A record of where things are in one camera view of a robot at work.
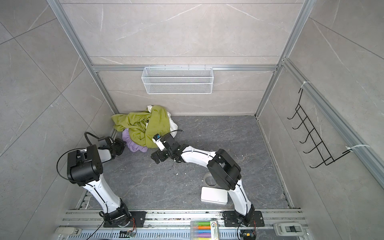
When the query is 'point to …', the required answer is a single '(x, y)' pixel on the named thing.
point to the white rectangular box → (214, 195)
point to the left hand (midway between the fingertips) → (125, 137)
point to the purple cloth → (133, 146)
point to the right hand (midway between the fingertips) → (157, 151)
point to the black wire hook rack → (321, 150)
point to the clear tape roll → (209, 180)
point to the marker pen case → (204, 230)
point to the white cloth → (173, 126)
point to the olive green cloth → (143, 127)
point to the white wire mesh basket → (177, 80)
